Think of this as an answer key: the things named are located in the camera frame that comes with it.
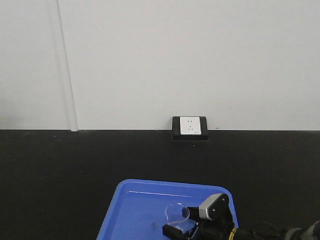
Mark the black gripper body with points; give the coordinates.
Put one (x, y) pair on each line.
(222, 228)

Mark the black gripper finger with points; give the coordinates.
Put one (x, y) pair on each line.
(174, 233)
(190, 213)

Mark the clear glass beaker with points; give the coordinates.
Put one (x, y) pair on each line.
(178, 216)

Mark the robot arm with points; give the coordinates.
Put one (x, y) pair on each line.
(266, 231)

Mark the blue plastic tray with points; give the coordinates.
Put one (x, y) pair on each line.
(138, 208)

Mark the black power socket box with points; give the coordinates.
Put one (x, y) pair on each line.
(189, 128)

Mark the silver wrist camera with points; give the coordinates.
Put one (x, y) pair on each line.
(214, 206)

